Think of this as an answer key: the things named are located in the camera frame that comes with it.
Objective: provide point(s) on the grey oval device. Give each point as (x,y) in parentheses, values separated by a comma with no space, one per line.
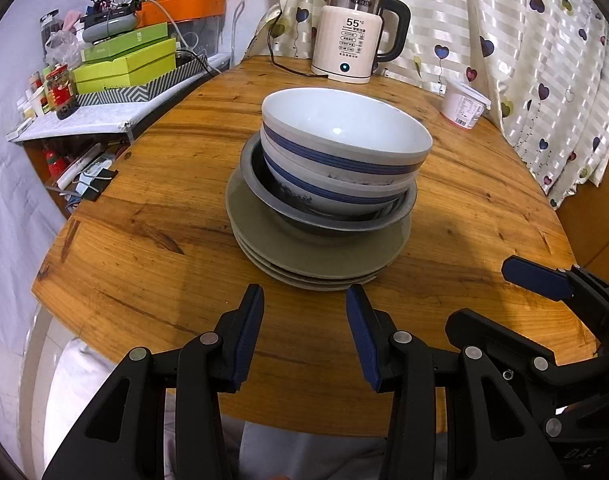
(109,27)

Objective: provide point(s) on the large white blue-striped bowl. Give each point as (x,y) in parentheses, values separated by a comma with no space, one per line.
(344,120)

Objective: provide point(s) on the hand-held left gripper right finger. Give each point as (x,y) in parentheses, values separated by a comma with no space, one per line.
(364,345)

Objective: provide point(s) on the heart print striped curtain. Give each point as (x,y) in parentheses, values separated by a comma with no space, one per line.
(509,35)

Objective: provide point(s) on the orange-lidded clear storage box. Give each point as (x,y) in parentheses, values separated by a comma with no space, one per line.
(184,7)

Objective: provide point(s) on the grey-green fish print plate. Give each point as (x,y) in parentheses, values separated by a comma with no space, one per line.
(294,274)
(314,286)
(314,250)

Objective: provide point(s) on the red label jar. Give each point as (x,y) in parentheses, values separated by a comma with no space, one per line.
(60,92)

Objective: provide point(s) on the brown wooden cabinet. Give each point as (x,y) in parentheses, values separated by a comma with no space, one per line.
(589,225)

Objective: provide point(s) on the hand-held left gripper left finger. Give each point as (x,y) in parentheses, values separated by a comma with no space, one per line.
(247,340)

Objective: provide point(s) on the white shelf board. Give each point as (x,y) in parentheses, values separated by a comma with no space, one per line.
(74,125)

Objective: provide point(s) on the black gadget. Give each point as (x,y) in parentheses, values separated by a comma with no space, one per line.
(109,12)

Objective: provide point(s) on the dark green flat box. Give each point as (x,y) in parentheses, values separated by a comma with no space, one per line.
(124,42)

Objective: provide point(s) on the chevron patterned box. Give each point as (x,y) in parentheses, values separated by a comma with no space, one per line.
(134,94)

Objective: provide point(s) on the white plastic tub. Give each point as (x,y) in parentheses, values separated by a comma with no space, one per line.
(464,107)

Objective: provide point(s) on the stainless steel bowl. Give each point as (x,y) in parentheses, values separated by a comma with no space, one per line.
(284,212)

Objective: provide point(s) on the small white blue-striped bowl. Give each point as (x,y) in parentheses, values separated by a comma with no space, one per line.
(334,197)

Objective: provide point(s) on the cream electric kettle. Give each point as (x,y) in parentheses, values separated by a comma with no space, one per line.
(347,35)

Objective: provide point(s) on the clear plastic bag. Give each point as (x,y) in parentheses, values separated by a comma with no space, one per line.
(59,45)

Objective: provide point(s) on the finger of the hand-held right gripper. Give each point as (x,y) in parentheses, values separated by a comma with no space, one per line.
(489,335)
(534,277)

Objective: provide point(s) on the white cloth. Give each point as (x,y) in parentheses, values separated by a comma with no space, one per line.
(79,385)

